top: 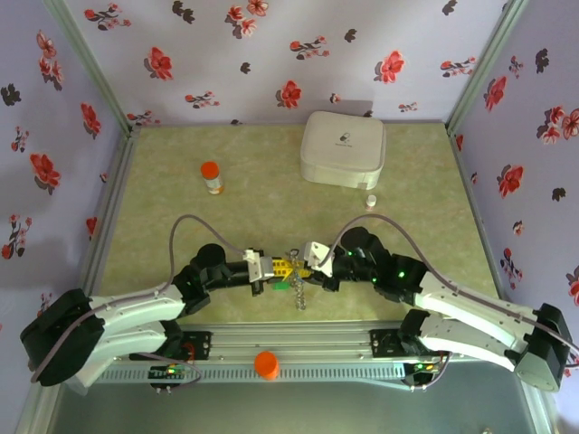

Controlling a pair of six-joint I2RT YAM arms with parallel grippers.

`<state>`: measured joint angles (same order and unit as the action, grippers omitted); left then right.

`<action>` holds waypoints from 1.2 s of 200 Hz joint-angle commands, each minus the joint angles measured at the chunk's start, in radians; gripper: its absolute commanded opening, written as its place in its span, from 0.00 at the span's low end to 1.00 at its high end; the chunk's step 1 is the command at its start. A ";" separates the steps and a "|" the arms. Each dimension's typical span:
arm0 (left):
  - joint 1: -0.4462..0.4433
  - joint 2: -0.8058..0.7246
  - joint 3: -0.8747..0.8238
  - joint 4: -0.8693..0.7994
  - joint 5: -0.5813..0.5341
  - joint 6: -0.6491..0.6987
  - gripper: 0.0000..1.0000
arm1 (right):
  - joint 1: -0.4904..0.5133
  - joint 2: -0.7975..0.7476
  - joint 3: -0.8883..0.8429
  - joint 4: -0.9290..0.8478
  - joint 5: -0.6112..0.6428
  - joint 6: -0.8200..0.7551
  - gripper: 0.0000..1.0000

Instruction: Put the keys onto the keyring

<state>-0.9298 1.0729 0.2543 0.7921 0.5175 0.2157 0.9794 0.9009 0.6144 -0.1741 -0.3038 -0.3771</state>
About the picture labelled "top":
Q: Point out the green key tag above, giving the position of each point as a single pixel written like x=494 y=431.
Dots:
x=281 y=285

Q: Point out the silver keyring bunch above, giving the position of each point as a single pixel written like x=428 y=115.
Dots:
x=299 y=298

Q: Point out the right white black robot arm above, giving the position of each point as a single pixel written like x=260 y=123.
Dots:
x=470 y=312

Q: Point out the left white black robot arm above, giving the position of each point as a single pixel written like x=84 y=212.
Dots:
x=135 y=307

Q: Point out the small white pill bottle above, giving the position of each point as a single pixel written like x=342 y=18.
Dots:
x=371 y=202

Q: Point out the orange-capped pill bottle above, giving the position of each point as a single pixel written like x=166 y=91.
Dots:
x=212 y=178

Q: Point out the orange plastic cylinder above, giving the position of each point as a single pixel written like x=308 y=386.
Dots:
x=267 y=364

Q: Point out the white zip pill case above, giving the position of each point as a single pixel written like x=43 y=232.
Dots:
x=344 y=149

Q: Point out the small circuit board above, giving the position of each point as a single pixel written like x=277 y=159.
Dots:
x=423 y=368
x=169 y=370

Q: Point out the long aluminium base rail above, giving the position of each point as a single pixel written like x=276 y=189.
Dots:
x=289 y=339

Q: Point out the aluminium table edge rail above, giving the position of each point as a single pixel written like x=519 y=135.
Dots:
x=107 y=203

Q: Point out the aluminium frame post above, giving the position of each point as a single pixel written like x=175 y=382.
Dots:
x=488 y=59
x=90 y=59

